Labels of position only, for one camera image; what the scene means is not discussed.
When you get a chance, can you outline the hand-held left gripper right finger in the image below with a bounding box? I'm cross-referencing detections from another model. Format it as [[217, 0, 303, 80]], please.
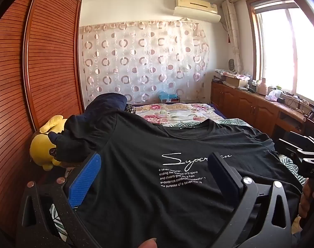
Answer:
[[207, 152, 294, 248]]

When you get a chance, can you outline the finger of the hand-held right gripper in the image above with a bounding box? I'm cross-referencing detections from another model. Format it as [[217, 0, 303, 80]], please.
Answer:
[[288, 132, 314, 150], [279, 139, 314, 160]]

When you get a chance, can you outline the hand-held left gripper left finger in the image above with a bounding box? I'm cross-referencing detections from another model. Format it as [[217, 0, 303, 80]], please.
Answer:
[[16, 152, 103, 248]]

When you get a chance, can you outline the black printed t-shirt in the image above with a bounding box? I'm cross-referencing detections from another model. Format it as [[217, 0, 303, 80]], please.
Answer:
[[49, 110, 303, 248]]

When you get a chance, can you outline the person's right hand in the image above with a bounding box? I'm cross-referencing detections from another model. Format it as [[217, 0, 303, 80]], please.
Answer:
[[300, 178, 314, 219]]

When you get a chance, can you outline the person's left hand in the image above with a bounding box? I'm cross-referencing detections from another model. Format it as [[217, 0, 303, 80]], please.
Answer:
[[137, 238, 159, 248]]

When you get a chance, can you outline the yellow plush toy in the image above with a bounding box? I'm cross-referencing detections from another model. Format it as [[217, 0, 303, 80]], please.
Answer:
[[30, 115, 70, 171]]

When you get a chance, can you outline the palm leaf bedsheet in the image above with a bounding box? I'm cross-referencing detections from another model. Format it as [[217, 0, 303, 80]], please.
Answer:
[[49, 117, 311, 243]]

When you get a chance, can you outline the long wooden cabinet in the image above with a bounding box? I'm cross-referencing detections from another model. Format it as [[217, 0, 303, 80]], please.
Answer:
[[211, 80, 314, 145]]

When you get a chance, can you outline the pink plastic jug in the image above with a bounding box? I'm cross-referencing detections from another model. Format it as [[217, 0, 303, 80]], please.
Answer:
[[257, 77, 268, 95]]

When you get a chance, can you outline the floral blanket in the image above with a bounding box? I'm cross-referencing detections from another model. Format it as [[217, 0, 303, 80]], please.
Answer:
[[132, 103, 226, 128]]

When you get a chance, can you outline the navy blue folded cloth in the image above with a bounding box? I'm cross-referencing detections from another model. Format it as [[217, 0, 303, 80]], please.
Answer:
[[84, 93, 128, 115]]

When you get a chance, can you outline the wooden framed window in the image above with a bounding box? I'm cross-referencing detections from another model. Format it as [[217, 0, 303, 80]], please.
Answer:
[[246, 0, 314, 109]]

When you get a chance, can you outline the cardboard box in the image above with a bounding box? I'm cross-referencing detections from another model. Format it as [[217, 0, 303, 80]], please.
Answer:
[[225, 75, 249, 88]]

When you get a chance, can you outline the blue bag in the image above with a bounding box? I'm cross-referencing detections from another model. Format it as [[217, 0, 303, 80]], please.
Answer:
[[158, 91, 180, 104]]

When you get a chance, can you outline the floral cloth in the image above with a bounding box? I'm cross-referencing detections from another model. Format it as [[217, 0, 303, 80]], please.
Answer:
[[215, 69, 252, 79]]

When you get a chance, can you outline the wooden slatted wardrobe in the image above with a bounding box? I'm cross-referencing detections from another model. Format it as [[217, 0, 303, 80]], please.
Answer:
[[0, 0, 85, 241]]

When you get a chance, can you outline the circle patterned sheer curtain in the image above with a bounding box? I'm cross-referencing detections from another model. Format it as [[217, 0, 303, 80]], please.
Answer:
[[79, 21, 210, 104]]

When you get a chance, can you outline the beige window curtain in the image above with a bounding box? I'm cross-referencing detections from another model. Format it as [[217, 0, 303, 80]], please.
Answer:
[[221, 0, 244, 74]]

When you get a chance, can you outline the wall air conditioner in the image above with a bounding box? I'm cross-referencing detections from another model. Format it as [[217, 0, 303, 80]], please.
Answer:
[[174, 0, 221, 22]]

